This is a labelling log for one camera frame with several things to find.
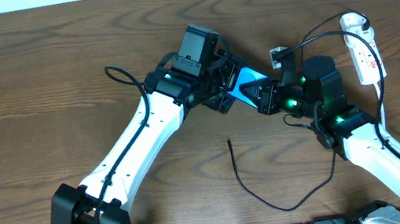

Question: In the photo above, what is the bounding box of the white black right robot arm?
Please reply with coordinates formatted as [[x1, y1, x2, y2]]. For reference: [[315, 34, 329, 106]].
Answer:
[[233, 56, 400, 198]]

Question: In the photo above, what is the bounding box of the white USB charger adapter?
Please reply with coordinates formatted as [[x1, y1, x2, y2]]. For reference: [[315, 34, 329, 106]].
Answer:
[[339, 13, 375, 43]]

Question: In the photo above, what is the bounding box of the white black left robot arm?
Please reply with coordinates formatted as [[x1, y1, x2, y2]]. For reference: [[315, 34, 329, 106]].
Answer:
[[50, 24, 243, 224]]

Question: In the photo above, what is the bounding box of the white power strip cord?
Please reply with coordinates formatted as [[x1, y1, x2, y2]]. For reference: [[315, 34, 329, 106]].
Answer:
[[372, 80, 389, 130]]

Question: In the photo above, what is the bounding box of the white power strip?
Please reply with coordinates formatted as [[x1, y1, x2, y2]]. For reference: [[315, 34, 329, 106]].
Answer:
[[344, 35, 380, 86]]

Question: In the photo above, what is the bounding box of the black USB charging cable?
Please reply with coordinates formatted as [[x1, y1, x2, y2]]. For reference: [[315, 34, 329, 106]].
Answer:
[[210, 7, 397, 220]]

